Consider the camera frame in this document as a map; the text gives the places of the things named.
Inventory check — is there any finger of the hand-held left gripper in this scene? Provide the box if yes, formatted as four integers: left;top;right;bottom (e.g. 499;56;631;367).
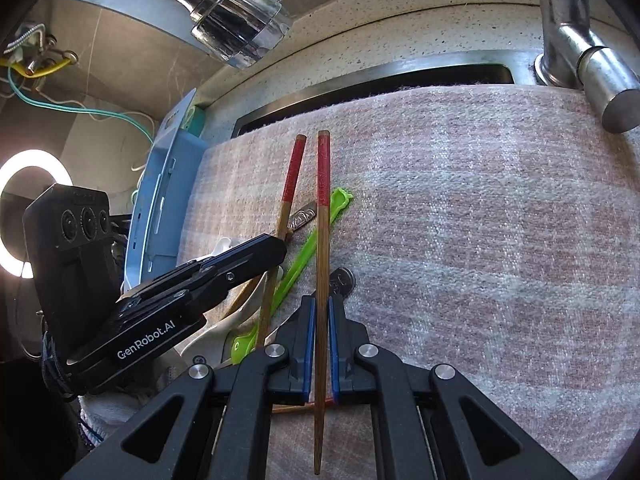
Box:
117;234;288;318

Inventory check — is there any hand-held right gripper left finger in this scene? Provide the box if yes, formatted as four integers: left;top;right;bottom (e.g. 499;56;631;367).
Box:
65;295;317;480

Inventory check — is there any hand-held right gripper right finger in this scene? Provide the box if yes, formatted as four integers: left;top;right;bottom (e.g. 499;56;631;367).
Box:
327;294;576;480

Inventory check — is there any green plastic spoon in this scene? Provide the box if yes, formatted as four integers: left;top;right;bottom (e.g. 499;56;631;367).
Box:
230;187;356;366

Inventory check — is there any red-tipped bamboo chopstick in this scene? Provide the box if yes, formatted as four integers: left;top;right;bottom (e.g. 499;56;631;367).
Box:
255;134;307;351
271;398;336;415
313;130;332;476

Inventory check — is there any white plastic spoon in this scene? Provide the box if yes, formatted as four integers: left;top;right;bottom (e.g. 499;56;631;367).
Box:
177;280;263;361

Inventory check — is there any blue plastic drainer basket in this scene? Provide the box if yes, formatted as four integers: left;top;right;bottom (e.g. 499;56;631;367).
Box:
122;87;209;297

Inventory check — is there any pink plaid blanket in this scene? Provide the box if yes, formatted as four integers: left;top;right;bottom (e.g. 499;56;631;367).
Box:
170;82;640;480

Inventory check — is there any steel sink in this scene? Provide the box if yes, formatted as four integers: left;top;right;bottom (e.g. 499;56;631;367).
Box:
231;61;517;139

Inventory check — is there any metal pipe valve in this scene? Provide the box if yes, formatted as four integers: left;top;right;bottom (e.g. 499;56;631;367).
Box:
4;21;79;77

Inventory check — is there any chrome faucet spray head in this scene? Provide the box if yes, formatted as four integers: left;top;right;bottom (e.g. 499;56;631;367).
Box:
107;0;292;69

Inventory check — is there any chrome faucet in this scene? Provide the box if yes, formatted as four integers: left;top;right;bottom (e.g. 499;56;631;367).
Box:
529;0;640;134

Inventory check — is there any ring light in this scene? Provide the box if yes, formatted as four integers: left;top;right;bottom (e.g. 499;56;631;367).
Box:
0;148;74;279

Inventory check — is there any white cable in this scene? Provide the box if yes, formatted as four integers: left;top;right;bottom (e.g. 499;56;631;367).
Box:
129;114;157;172

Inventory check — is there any green hose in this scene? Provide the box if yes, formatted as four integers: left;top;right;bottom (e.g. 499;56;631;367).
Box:
6;66;157;147

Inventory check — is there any yellow cable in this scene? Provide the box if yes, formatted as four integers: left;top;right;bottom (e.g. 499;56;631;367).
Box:
0;52;79;79

